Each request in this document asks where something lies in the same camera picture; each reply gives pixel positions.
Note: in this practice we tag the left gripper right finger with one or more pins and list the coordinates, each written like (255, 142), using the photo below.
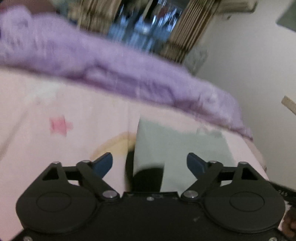
(206, 174)

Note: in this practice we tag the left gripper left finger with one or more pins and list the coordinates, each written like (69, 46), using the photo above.
(93, 172)

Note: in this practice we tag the grey and black jacket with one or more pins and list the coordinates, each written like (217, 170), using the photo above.
(158, 162)

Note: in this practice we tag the pink bed sheet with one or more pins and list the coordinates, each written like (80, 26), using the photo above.
(48, 119)

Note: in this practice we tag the covered standing fan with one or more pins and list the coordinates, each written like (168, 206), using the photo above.
(195, 59)

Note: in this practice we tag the purple duvet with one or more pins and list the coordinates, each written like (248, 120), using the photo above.
(46, 43)

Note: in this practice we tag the left beige curtain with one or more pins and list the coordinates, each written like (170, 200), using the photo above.
(91, 15)

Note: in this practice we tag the beige curtain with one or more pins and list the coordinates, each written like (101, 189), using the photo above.
(91, 15)
(189, 29)

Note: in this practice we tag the right beige curtain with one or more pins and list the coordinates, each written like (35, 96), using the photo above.
(189, 29)

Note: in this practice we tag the balcony window frame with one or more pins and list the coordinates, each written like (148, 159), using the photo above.
(146, 25)

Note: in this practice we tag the wall air conditioner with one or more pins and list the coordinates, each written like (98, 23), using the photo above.
(231, 7)

